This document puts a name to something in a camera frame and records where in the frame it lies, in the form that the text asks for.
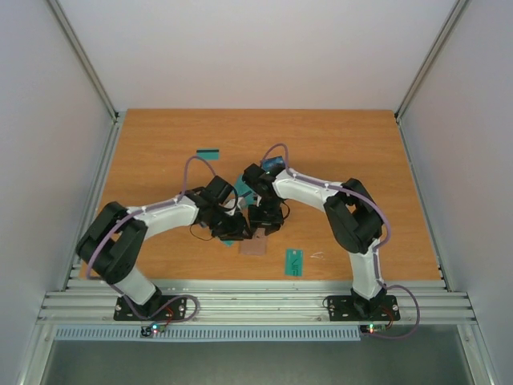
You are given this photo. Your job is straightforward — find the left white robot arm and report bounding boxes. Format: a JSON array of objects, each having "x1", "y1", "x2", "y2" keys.
[{"x1": 75, "y1": 176, "x2": 252, "y2": 319}]

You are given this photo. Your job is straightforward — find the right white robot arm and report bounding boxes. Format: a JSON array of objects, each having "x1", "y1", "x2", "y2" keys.
[{"x1": 242, "y1": 164, "x2": 390, "y2": 318}]

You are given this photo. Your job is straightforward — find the blue card top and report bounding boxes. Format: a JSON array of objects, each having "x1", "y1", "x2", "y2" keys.
[{"x1": 261, "y1": 156, "x2": 285, "y2": 172}]

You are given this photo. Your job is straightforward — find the teal card with magnetic stripe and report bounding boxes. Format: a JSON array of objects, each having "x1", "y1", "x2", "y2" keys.
[{"x1": 196, "y1": 148, "x2": 220, "y2": 161}]

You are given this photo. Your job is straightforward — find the left circuit board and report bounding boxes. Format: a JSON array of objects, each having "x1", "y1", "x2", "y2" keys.
[{"x1": 140, "y1": 324, "x2": 167, "y2": 338}]

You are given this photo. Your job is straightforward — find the circuit board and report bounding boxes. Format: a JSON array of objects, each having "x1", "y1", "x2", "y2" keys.
[
  {"x1": 140, "y1": 324, "x2": 167, "y2": 338},
  {"x1": 360, "y1": 323, "x2": 392, "y2": 334}
]

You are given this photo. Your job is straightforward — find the right circuit board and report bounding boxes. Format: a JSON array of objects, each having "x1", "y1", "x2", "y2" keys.
[{"x1": 360, "y1": 323, "x2": 392, "y2": 334}]

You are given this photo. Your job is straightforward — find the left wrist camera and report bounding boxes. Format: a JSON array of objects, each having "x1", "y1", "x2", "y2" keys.
[{"x1": 224, "y1": 196, "x2": 247, "y2": 215}]

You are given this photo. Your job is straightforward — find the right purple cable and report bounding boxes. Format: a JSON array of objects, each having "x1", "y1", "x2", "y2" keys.
[{"x1": 262, "y1": 143, "x2": 421, "y2": 342}]

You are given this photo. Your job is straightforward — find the purple cable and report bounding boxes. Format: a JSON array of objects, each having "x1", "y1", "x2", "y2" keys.
[
  {"x1": 86, "y1": 156, "x2": 220, "y2": 322},
  {"x1": 262, "y1": 143, "x2": 421, "y2": 342}
]

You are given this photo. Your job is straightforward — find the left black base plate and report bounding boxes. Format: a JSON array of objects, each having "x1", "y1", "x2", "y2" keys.
[{"x1": 113, "y1": 295, "x2": 188, "y2": 322}]

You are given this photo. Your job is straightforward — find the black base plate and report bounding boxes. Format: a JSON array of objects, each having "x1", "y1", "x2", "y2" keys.
[
  {"x1": 113, "y1": 295, "x2": 188, "y2": 322},
  {"x1": 323, "y1": 295, "x2": 401, "y2": 322}
]

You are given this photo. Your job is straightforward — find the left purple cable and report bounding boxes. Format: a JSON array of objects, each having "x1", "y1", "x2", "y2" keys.
[{"x1": 86, "y1": 156, "x2": 220, "y2": 322}]

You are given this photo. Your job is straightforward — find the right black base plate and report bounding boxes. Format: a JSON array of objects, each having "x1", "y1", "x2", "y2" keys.
[{"x1": 323, "y1": 295, "x2": 401, "y2": 322}]

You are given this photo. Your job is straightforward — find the aluminium front rail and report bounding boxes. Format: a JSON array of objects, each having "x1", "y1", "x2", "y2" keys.
[{"x1": 38, "y1": 278, "x2": 477, "y2": 326}]

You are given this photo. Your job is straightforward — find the grey slotted cable duct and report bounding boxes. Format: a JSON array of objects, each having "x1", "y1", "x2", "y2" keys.
[{"x1": 55, "y1": 325, "x2": 361, "y2": 342}]

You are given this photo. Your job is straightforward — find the left aluminium frame post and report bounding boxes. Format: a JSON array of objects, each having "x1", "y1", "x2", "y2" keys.
[{"x1": 45, "y1": 0, "x2": 119, "y2": 122}]

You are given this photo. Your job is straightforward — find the aluminium frame post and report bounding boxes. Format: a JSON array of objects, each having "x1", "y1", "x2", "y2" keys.
[
  {"x1": 394, "y1": 0, "x2": 471, "y2": 124},
  {"x1": 45, "y1": 0, "x2": 119, "y2": 122}
]

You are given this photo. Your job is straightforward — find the right aluminium frame post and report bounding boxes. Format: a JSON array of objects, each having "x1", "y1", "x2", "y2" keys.
[{"x1": 394, "y1": 0, "x2": 471, "y2": 124}]

